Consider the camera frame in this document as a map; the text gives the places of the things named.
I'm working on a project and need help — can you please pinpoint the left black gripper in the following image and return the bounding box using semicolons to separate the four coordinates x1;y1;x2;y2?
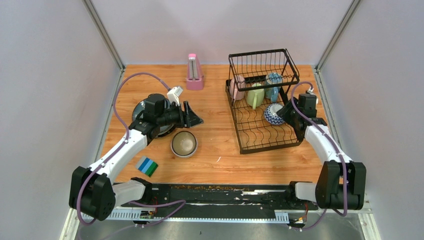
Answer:
157;101;204;129

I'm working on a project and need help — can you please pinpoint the red patterned bowl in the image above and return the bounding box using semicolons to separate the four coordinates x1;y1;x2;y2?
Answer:
263;103;284;126

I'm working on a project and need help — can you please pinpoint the black gold patterned bowl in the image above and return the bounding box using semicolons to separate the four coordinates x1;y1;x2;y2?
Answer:
170;131;198;148

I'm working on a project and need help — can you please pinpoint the pink metronome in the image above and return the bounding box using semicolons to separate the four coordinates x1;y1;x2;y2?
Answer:
186;53;205;91

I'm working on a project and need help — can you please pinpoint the blue mug yellow inside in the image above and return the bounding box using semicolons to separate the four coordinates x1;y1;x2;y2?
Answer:
265;72;282;103

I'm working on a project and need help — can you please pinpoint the green handled cream mug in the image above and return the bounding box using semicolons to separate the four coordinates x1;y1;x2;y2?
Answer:
246;83;265;110

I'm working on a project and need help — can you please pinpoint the black wire dish rack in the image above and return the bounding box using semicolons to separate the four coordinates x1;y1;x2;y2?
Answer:
225;48;301;154

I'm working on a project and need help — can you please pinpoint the pink mug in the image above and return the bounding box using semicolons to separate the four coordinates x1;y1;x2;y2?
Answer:
229;75;246;101

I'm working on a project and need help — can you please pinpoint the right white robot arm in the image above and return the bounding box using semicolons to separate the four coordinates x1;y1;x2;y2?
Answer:
277;93;367;211

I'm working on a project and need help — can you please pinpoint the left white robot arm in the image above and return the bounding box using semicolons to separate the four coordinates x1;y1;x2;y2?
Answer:
68;93;204;221

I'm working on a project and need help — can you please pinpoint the black bottom plate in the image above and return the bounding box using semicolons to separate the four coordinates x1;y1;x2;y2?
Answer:
156;127;175;138

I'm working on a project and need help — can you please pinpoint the dark blue floral plate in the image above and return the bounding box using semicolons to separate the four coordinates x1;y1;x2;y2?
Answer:
131;100;145;122

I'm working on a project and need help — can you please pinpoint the blue green striped block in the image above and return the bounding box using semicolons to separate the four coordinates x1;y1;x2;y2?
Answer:
135;156;159;177

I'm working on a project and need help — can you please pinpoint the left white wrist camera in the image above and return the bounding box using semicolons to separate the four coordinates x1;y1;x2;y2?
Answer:
166;86;183;106

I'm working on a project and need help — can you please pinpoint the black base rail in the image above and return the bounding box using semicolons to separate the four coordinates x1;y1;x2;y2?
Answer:
109;182;320;220

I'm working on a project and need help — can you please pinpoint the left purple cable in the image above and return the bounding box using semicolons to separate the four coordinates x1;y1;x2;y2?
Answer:
76;72;186;229

